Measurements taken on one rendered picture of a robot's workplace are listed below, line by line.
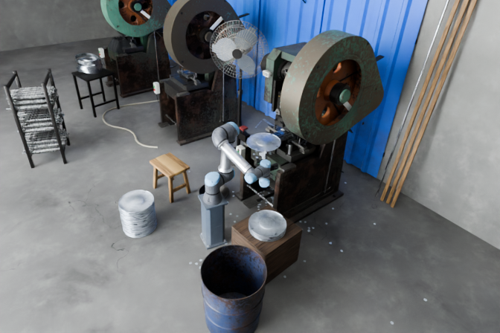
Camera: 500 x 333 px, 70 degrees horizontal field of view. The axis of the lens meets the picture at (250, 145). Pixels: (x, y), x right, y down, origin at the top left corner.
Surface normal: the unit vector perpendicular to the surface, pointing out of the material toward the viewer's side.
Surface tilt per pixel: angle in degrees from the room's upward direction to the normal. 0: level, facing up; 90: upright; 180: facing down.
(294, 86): 74
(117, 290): 0
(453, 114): 90
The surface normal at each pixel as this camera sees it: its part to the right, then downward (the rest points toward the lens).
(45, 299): 0.04, -0.85
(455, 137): -0.78, 0.30
